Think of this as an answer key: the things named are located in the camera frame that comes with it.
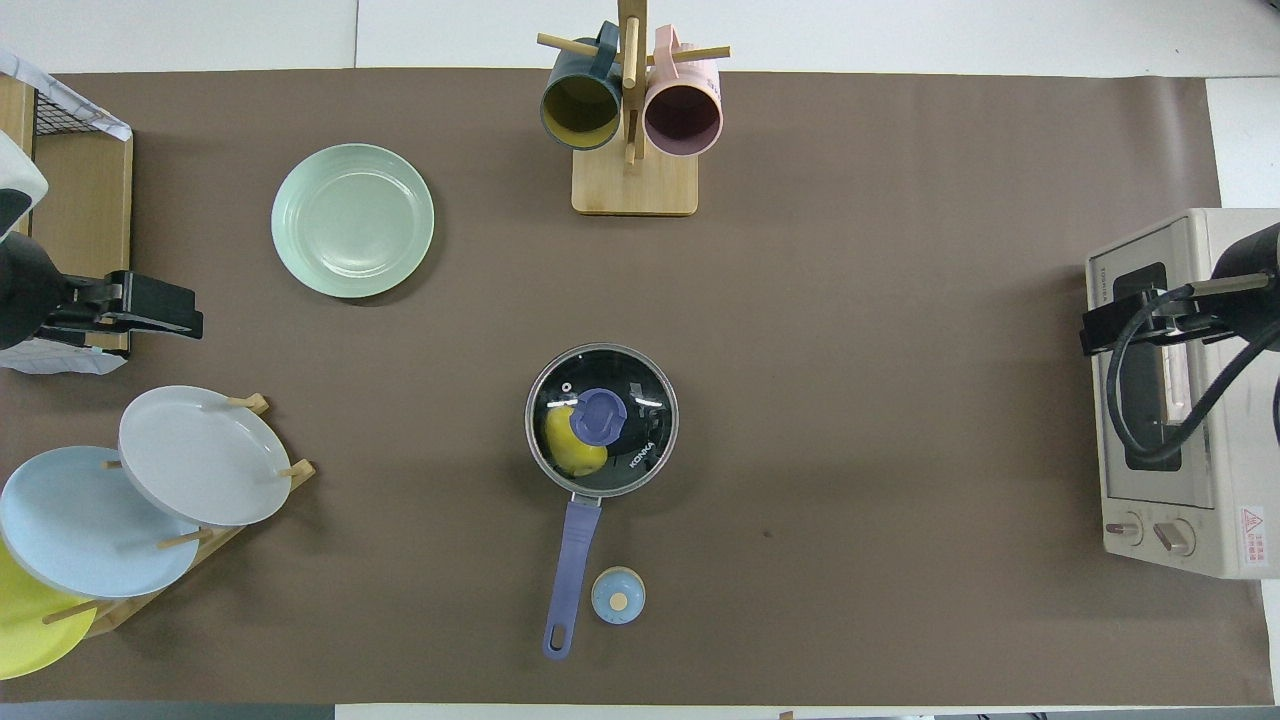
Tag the white checked cloth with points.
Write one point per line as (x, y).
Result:
(60, 92)
(50, 360)

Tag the wooden mug tree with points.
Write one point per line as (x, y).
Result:
(635, 185)

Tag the beige toaster oven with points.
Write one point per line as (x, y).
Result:
(1150, 500)

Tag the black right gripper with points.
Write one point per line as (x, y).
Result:
(1175, 318)

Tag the wooden plate rack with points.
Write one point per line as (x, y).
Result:
(118, 610)

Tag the glass lid with purple knob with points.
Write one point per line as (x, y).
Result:
(650, 440)

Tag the yellow plate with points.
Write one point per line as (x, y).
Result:
(25, 625)

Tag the mint green plate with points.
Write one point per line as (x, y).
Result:
(352, 220)

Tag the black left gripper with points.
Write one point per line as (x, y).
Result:
(90, 305)

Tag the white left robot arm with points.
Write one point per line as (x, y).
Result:
(20, 290)

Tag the pink mug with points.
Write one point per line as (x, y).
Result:
(683, 115)

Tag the brown table mat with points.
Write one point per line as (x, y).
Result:
(850, 450)

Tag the light blue plate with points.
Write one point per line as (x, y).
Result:
(80, 520)

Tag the dark blue mug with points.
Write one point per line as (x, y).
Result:
(580, 105)

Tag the grey plate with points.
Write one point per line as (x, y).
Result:
(200, 455)

